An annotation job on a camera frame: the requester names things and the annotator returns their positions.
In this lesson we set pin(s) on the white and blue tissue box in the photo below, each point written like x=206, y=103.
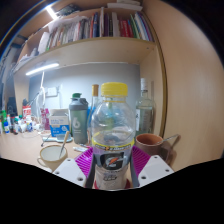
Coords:
x=59, y=122

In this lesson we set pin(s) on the cream ceramic mug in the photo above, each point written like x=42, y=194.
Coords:
x=49, y=160

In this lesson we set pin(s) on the pink packet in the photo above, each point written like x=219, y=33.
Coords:
x=45, y=118

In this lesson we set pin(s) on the white wall socket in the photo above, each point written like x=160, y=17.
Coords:
x=52, y=91

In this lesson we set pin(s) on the grey shaker bottle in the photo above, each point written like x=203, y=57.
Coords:
x=79, y=121

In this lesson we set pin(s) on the clear glass bottle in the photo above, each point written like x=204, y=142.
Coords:
x=145, y=111

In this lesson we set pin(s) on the metal spoon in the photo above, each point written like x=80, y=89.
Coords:
x=171, y=137

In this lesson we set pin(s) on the white desk lamp light bar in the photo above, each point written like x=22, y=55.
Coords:
x=41, y=68

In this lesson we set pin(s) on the red and white can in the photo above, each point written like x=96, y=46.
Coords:
x=26, y=112

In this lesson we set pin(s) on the wooden shelf unit with books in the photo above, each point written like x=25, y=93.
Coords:
x=100, y=50

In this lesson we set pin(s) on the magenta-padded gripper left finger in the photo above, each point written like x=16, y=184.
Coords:
x=68, y=171

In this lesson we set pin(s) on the clear drink bottle yellow cap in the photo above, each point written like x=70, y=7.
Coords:
x=113, y=128

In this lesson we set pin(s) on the ceiling light tube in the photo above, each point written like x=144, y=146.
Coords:
x=51, y=12

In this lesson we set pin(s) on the pale blue flat case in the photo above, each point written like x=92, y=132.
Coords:
x=56, y=138

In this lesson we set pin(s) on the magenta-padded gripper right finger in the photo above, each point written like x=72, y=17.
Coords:
x=155, y=170

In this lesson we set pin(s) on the brown mug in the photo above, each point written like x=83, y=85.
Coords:
x=148, y=144

